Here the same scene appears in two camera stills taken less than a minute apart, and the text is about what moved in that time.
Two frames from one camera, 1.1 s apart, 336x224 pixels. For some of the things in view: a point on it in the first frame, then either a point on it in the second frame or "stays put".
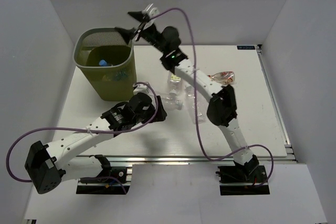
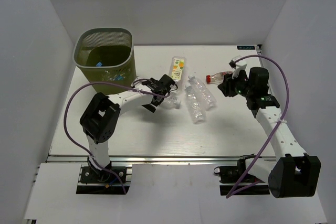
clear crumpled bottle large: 201,113 stays put
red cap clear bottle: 223,77 stays put
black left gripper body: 142,118 → 157,103
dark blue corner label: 245,47 stays put
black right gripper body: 153,35 → 242,87
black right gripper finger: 139,16 → 228,86
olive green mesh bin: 107,61 stays put
